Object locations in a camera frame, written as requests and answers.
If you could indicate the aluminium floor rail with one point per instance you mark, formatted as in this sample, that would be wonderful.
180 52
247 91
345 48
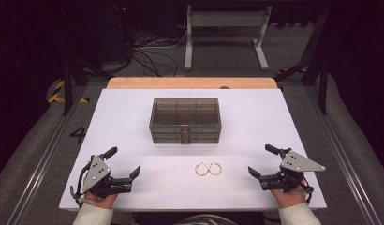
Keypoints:
341 156
47 156

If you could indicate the wooden table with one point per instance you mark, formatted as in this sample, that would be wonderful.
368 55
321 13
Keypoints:
180 82

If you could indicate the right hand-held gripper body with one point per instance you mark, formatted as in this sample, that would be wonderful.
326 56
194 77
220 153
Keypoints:
298 164

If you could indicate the person's left hand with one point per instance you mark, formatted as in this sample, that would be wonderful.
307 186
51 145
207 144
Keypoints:
102 201

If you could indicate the smoky clear drawer box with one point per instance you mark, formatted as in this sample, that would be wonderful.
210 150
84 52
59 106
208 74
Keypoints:
185 112

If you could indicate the striped grey garment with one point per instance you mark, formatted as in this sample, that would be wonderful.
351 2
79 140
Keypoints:
209 219

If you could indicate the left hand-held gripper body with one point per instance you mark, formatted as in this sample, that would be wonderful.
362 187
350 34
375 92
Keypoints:
98 175

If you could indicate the person's right hand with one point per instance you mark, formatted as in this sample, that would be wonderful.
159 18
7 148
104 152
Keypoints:
288 198

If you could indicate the yellow black hazard tape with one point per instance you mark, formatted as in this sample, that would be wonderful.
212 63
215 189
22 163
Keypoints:
59 84

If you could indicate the white tabletop board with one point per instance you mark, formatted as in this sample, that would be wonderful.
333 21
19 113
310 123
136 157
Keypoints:
243 125

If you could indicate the black metal stand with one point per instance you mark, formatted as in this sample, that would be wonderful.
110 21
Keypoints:
67 90
323 90

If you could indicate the gold twisted hoop earring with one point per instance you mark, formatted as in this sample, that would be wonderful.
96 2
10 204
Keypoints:
196 169

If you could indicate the smoky clear plastic drawer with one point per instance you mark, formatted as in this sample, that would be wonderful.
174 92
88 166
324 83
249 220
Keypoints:
168 129
168 135
168 141

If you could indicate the grey metal stand frame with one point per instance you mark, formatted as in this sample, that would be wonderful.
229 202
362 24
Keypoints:
227 19

